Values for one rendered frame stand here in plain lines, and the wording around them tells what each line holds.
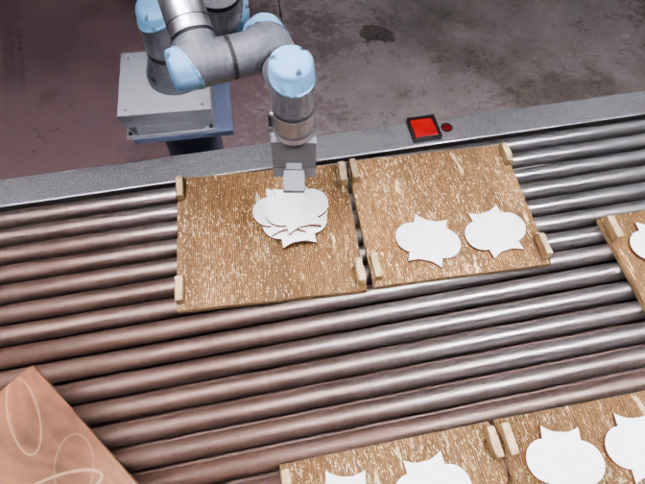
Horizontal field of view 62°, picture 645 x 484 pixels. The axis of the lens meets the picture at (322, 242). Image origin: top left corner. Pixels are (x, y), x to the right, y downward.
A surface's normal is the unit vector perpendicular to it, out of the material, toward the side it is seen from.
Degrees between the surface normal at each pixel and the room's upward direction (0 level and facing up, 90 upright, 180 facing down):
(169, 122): 90
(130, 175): 0
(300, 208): 0
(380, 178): 0
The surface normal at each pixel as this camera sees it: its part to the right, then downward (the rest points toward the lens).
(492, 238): 0.02, -0.50
